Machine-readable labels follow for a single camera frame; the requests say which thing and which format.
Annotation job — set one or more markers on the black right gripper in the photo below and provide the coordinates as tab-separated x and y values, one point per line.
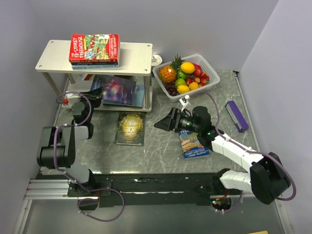
171	123

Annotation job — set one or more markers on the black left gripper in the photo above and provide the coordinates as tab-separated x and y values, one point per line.
94	95

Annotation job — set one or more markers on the Robinson Crusoe book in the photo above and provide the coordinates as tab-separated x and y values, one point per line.
115	90

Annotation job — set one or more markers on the light blue 143-Storey Treehouse book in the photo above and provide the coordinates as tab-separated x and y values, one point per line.
92	67

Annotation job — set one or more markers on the Little Women book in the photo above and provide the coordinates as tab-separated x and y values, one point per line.
95	63

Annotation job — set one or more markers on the red 13-Storey Treehouse book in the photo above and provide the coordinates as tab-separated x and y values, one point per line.
98	48

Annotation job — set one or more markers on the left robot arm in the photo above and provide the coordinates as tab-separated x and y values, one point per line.
57	145

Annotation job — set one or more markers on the blue 91-Storey Treehouse book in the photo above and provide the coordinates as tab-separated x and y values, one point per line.
191	146

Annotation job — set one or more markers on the yellow lemon front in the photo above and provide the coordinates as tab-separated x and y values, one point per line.
181	89

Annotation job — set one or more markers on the dark grapes bunch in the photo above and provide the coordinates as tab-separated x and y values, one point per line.
171	88

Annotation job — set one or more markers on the light blue book with swan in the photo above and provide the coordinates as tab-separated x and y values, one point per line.
137	99

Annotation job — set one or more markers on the Alice in Wonderland book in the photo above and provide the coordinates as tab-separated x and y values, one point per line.
130	129

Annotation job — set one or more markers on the green lime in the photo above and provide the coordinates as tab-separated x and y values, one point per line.
179	82

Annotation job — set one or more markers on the yellow lemon small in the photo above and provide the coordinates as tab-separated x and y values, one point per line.
193	86

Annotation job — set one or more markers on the toy pineapple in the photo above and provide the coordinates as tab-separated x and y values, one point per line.
168	73

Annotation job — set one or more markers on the white two-tier shelf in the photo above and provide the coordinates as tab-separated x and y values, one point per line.
135	61

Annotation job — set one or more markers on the red strawberries pile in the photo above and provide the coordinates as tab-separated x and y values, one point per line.
198	76

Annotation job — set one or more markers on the yellow lemon top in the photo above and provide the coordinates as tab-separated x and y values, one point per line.
187	67

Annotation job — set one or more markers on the white plastic basket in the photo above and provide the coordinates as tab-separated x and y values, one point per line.
197	59

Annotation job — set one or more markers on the purple box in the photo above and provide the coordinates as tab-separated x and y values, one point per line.
236	116

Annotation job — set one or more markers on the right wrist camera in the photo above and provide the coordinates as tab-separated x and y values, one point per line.
184	101

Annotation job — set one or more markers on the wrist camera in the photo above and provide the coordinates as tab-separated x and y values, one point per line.
70	99
184	101

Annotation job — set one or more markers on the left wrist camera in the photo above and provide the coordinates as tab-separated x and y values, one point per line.
70	99

